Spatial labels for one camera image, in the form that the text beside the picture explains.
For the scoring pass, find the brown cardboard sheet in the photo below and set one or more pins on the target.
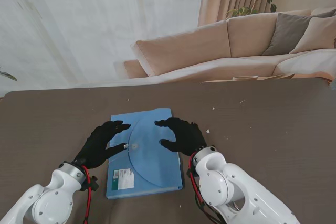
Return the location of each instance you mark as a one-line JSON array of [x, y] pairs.
[[274, 76]]

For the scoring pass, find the blue plastic file folder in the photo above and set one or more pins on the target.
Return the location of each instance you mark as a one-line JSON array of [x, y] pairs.
[[157, 171]]

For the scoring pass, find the beige sofa cushion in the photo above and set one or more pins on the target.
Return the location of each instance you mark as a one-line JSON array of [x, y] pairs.
[[316, 35]]

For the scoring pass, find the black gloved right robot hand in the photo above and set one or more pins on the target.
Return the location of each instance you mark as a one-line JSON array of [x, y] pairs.
[[189, 137]]

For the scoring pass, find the grey sofa cushion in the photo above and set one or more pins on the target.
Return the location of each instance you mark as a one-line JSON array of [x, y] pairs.
[[287, 32]]

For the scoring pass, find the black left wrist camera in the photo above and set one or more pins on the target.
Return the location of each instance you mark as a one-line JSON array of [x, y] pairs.
[[91, 184]]

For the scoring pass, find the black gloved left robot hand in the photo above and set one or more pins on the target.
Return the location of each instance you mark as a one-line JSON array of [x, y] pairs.
[[97, 148]]

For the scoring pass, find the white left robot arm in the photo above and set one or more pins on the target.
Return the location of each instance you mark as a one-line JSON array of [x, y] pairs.
[[50, 197]]

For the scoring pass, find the white sheer curtain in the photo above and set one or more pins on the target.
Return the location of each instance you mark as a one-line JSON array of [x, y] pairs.
[[92, 24]]

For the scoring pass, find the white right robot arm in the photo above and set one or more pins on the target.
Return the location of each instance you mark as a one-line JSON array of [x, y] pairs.
[[236, 192]]

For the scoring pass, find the beige fabric sofa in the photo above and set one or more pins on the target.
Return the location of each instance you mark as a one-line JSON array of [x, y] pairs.
[[183, 48]]

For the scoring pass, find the dark green plant leaf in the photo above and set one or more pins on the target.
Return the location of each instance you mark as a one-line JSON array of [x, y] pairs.
[[9, 75]]

